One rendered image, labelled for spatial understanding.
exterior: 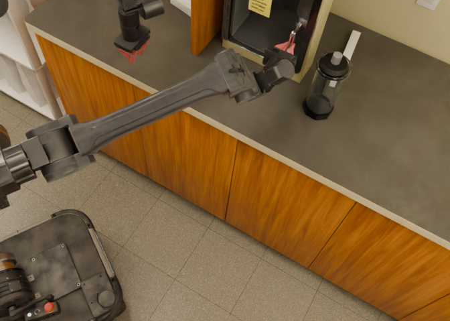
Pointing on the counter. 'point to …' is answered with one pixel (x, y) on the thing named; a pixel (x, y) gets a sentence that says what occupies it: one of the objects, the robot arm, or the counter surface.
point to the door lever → (294, 35)
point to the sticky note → (260, 3)
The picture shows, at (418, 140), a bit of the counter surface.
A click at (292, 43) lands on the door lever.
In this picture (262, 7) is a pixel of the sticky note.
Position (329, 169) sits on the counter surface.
